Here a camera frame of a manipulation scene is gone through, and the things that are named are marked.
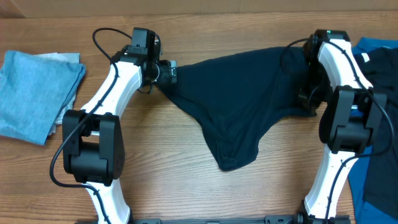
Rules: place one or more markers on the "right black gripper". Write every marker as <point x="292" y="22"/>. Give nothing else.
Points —
<point x="310" y="101"/>

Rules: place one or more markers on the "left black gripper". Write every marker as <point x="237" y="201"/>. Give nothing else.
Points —
<point x="169" y="71"/>

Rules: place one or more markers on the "dark navy t-shirt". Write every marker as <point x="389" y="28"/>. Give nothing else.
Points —
<point x="236" y="99"/>

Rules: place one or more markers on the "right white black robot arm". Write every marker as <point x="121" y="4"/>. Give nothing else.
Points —
<point x="349" y="123"/>

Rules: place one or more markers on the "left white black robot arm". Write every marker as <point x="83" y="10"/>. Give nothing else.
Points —
<point x="93" y="146"/>

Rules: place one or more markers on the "black t-shirt at right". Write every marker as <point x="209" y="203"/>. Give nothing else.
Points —
<point x="381" y="124"/>

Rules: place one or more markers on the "blue t-shirt at right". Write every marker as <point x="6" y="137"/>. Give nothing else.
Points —
<point x="358" y="173"/>

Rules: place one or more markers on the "folded light blue cloth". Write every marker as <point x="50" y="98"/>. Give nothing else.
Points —
<point x="35" y="91"/>

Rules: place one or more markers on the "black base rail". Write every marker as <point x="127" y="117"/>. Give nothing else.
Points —
<point x="268" y="219"/>

